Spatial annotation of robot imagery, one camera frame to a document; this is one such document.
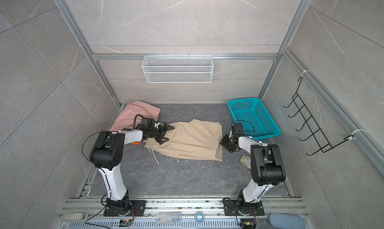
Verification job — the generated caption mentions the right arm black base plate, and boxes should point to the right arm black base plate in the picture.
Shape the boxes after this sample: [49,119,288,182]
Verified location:
[222,198,265,217]

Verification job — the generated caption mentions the clear tape roll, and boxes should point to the clear tape roll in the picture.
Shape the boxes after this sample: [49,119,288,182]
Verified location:
[194,211,205,224]

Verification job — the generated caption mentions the teal plastic laundry basket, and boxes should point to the teal plastic laundry basket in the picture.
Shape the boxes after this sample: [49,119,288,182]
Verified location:
[228,98,281,141]

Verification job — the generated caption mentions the black wire hook rack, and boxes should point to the black wire hook rack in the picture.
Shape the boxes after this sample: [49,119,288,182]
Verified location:
[283,76,366,156]

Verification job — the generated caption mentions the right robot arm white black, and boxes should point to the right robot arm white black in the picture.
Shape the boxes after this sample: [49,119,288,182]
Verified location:
[220,123,286,216]

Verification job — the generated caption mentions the folded patterned beige shorts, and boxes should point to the folded patterned beige shorts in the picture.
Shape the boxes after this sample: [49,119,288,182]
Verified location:
[241,155,251,170]

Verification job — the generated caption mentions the small circuit board left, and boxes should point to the small circuit board left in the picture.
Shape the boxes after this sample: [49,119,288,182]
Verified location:
[119,219,134,228]

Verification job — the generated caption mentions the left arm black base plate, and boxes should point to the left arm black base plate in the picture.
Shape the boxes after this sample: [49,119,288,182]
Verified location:
[103,200,147,217]

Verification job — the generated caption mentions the pink shorts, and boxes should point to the pink shorts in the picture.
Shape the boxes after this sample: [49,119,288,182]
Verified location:
[110,101,161,131]

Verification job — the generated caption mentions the small circuit board right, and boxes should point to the small circuit board right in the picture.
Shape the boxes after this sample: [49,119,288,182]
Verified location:
[239,219,257,229]

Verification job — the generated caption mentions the white wire mesh wall basket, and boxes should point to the white wire mesh wall basket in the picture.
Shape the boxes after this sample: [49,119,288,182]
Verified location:
[142,55,214,83]

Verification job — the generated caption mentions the clear plastic bottle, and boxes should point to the clear plastic bottle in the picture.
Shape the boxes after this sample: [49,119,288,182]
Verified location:
[155,212,183,224]

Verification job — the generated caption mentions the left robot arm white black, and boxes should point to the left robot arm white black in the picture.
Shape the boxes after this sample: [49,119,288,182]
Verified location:
[87,114,174,217]

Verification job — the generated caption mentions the blue grey cloth bundle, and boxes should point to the blue grey cloth bundle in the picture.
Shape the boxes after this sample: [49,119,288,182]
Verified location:
[269,213,307,229]

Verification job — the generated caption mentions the small circuit board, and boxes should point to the small circuit board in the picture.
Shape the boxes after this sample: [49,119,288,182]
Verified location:
[239,219,257,229]
[119,219,134,228]

